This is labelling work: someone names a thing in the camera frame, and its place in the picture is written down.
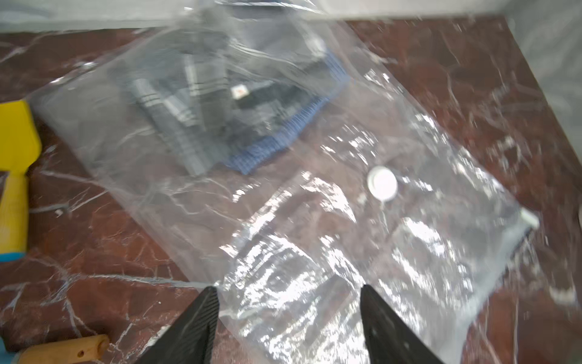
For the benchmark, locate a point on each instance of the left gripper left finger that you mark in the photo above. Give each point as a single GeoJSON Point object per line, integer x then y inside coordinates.
{"type": "Point", "coordinates": [191, 338]}

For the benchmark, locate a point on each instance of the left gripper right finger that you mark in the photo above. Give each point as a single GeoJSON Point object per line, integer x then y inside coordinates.
{"type": "Point", "coordinates": [387, 338]}

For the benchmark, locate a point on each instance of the clear plastic vacuum bag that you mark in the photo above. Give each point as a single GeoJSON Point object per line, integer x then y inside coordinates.
{"type": "Point", "coordinates": [372, 192]}

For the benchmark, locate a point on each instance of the grey black plaid shirt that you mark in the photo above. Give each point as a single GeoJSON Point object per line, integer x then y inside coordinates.
{"type": "Point", "coordinates": [225, 79]}

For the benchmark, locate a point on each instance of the blue checked shirt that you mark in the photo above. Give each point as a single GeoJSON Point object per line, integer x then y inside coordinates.
{"type": "Point", "coordinates": [248, 160]}

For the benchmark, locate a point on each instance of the yellow silicone spatula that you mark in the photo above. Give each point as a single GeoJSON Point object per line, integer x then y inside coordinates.
{"type": "Point", "coordinates": [20, 148]}

